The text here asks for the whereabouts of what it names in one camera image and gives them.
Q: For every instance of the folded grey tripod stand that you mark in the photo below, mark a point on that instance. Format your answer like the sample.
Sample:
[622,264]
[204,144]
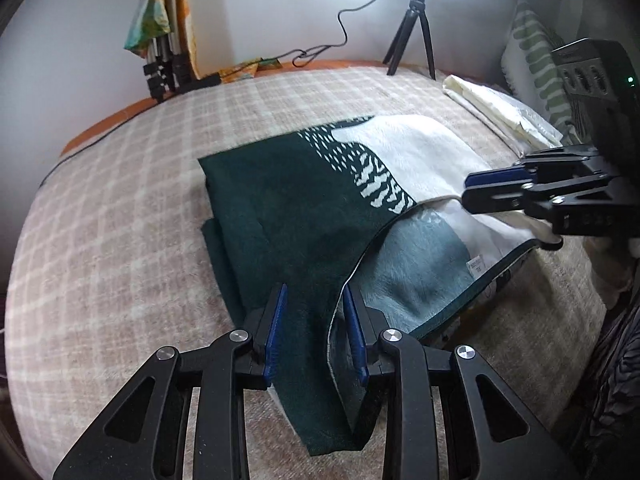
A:
[169,68]

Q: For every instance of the orange floral scarf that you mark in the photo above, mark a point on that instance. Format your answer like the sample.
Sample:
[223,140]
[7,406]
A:
[151,21]

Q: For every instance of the black camera box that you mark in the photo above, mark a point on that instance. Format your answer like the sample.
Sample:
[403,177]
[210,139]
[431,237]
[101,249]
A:
[603,90]

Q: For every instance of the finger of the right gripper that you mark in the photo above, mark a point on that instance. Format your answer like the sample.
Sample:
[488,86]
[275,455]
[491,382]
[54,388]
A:
[505,176]
[542,200]

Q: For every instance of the green and white patterned cloth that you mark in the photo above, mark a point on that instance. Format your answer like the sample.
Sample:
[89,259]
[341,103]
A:
[368,203]

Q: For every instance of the cream folded pillowcase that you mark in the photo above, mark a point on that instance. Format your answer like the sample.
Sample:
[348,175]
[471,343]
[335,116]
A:
[516,124]

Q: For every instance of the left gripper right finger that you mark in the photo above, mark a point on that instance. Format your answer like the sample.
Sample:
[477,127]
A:
[489,432]

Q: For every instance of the green striped pillow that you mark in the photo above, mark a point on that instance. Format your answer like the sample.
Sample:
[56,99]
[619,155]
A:
[531,74]

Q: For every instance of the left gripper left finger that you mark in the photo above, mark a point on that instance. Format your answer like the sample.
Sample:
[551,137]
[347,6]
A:
[141,433]

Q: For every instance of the beige checkered bed cover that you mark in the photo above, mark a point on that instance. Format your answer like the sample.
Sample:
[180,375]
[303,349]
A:
[111,264]

